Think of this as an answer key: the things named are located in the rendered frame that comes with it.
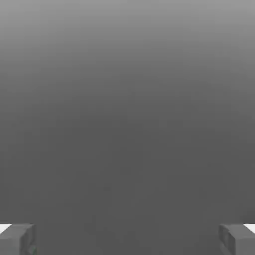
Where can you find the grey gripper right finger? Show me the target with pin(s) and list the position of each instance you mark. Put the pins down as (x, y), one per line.
(241, 240)

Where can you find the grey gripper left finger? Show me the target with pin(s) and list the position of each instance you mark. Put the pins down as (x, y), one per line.
(14, 240)

